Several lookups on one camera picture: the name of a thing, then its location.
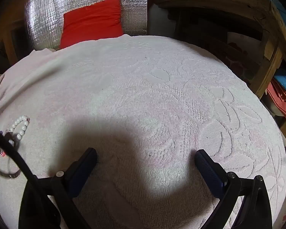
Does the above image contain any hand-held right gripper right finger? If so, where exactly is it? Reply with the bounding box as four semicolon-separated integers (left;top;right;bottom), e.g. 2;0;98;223
195;149;273;229

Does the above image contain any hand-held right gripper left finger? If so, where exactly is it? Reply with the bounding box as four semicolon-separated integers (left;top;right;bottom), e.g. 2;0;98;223
18;147;98;229

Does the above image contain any white pearl bracelet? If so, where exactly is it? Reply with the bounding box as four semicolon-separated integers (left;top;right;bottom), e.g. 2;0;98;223
5;115;30;141

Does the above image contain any metal bangle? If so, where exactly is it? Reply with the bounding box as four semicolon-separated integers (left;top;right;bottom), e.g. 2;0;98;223
0;164;21;179

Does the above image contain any coral folded cloth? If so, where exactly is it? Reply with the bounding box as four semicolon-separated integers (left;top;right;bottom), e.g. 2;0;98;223
266;81;286;123

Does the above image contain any blue folded cloth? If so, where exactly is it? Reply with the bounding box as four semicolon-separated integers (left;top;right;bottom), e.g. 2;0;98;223
273;69;286;92

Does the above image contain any red cushion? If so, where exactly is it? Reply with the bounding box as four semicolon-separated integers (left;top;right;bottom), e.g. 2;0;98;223
59;0;124;50

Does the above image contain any silver insulation mat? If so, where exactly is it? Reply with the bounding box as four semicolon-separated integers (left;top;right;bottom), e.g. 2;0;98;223
24;0;148;52

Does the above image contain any wooden shelf unit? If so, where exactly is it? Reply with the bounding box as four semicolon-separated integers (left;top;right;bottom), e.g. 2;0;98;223
154;0;286;99

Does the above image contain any black cable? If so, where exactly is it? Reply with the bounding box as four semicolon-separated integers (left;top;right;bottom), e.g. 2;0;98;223
0;125;47;196

